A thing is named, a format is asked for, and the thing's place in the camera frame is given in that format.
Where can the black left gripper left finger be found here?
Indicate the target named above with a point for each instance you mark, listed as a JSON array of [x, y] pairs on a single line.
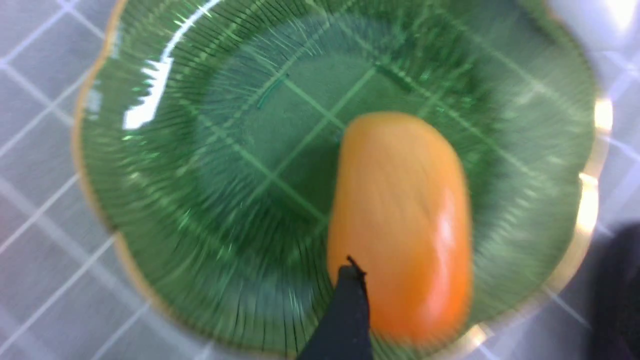
[[344, 331]]

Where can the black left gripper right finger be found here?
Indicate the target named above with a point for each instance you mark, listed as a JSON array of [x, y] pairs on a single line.
[[615, 317]]

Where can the orange mango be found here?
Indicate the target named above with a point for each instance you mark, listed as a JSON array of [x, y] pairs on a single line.
[[402, 212]]

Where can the green leaf-shaped glass plate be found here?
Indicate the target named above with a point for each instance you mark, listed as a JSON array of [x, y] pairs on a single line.
[[206, 139]]

